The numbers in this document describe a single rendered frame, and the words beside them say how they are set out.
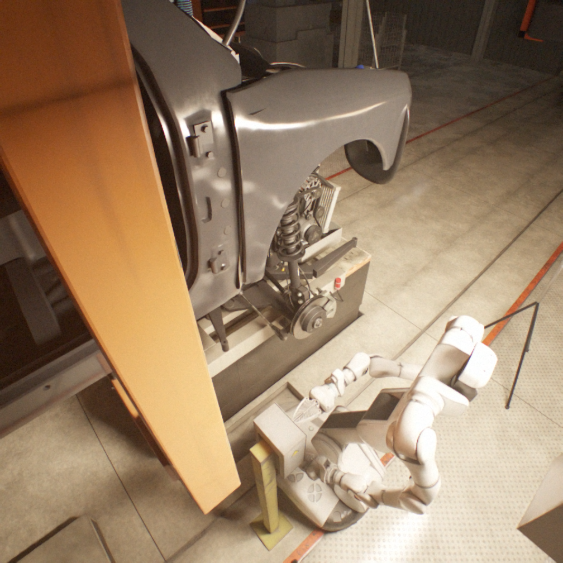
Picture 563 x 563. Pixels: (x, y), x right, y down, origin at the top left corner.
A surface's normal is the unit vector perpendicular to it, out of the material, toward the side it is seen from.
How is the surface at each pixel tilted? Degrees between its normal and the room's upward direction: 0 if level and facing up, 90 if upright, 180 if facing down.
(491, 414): 0
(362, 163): 89
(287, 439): 0
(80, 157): 90
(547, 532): 90
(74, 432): 0
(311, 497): 38
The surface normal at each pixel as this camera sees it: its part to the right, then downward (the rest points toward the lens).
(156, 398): 0.67, 0.51
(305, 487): 0.49, -0.32
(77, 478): 0.00, -0.73
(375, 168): -0.74, 0.47
